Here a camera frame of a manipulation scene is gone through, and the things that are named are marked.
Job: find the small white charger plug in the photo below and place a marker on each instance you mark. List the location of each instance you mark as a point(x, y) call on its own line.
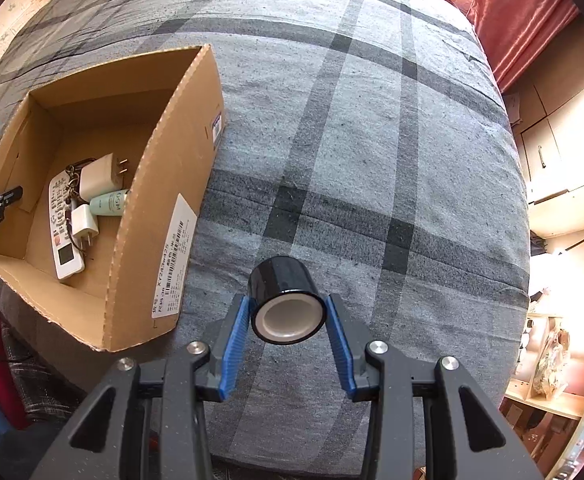
point(84, 225)

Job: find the teal cosmetic bottle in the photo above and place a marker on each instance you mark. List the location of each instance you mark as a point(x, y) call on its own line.
point(111, 204)

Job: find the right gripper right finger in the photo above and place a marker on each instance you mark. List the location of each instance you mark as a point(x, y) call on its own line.
point(436, 404)

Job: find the beaded keychain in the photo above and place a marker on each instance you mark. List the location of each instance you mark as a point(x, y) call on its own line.
point(72, 199)

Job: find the wooden shelf unit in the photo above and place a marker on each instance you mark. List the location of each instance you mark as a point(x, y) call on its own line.
point(544, 400)

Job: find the black tape roll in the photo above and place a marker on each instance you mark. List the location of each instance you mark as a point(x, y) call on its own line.
point(287, 307)

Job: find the large white charger plug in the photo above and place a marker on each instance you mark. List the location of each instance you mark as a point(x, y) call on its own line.
point(102, 176)

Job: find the brown cardboard box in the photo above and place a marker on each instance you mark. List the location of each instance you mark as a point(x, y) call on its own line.
point(162, 111)

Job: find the white wardrobe cabinet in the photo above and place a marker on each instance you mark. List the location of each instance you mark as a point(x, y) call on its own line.
point(550, 133)

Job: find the grey plaid bed sheet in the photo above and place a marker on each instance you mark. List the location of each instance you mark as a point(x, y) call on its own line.
point(366, 138)

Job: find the white remote control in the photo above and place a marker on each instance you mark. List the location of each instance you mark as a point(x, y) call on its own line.
point(67, 257)

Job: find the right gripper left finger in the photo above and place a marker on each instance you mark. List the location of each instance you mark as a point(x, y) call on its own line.
point(108, 436)

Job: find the red curtain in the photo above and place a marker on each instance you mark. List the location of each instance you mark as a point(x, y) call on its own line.
point(515, 32)

